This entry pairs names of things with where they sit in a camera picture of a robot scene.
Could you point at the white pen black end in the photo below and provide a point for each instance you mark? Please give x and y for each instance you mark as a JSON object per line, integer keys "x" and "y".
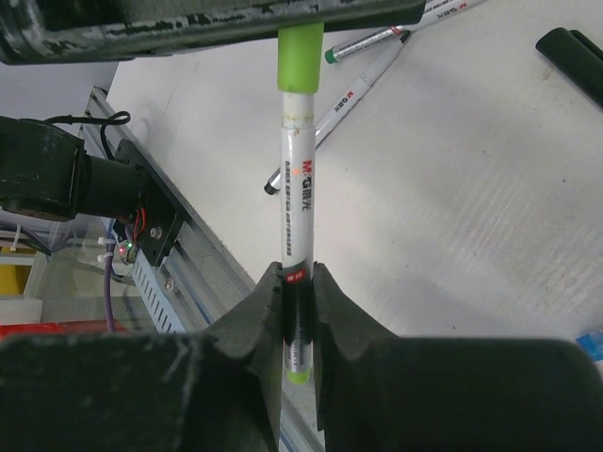
{"x": 339, "y": 108}

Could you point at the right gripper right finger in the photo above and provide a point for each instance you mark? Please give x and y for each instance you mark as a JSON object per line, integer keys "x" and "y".
{"x": 377, "y": 391}

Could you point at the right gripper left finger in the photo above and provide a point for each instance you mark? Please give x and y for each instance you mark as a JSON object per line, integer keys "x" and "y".
{"x": 59, "y": 391}

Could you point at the white pen dark green end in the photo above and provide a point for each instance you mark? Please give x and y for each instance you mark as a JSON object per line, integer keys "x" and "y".
{"x": 360, "y": 44}

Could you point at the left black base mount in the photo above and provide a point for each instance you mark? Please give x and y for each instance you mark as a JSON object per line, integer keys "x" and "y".
{"x": 158, "y": 216}

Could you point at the aluminium mounting rail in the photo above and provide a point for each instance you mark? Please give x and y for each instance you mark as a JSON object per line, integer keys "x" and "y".
{"x": 188, "y": 221}

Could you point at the black pen cap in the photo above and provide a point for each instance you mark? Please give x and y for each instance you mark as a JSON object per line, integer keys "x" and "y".
{"x": 576, "y": 57}

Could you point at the white slotted cable duct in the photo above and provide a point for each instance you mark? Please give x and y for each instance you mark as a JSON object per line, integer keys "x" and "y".
{"x": 153, "y": 296}

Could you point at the orange tip marker pen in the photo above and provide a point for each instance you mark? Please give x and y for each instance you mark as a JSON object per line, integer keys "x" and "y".
{"x": 437, "y": 11}

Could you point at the light green pen cap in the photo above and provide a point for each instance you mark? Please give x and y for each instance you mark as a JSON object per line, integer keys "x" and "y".
{"x": 299, "y": 58}

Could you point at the white pen light green end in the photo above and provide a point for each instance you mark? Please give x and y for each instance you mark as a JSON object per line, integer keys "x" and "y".
{"x": 297, "y": 215}

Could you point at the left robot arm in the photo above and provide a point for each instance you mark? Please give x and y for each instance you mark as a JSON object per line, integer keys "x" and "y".
{"x": 45, "y": 171}

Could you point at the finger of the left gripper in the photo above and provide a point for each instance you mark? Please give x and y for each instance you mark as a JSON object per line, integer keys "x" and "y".
{"x": 77, "y": 31}

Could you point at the blue gel pen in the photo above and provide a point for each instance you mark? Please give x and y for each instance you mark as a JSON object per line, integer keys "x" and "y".
{"x": 591, "y": 342}

